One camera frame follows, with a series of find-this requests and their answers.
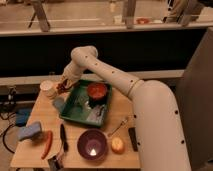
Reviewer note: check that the light blue cup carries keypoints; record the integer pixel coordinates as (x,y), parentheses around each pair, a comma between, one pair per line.
(59,103)

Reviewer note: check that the green plastic tray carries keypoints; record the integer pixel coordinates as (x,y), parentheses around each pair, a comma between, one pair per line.
(80,108)

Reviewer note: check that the small metal clip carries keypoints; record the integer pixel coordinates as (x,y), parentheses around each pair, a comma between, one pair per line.
(54,164)

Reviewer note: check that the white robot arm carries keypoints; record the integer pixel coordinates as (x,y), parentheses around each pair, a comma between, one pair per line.
(159,132)

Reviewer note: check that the dark grape bunch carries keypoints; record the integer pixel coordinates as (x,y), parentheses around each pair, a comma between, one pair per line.
(61,88)

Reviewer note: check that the black rectangular bar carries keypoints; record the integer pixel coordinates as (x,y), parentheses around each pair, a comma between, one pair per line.
(132,136)

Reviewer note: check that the blue sponge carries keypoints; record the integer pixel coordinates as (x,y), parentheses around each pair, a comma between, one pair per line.
(30,132)

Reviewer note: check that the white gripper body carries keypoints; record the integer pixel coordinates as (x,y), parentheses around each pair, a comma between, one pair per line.
(71,75)

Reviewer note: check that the blue box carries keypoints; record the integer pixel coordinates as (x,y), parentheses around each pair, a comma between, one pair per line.
(22,116)

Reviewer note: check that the purple bowl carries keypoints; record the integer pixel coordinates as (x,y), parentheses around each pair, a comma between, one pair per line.
(92,145)

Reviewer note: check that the red bowl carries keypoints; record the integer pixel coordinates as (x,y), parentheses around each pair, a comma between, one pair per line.
(96,91)

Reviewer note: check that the yellow potato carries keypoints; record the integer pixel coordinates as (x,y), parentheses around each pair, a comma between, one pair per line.
(117,145)

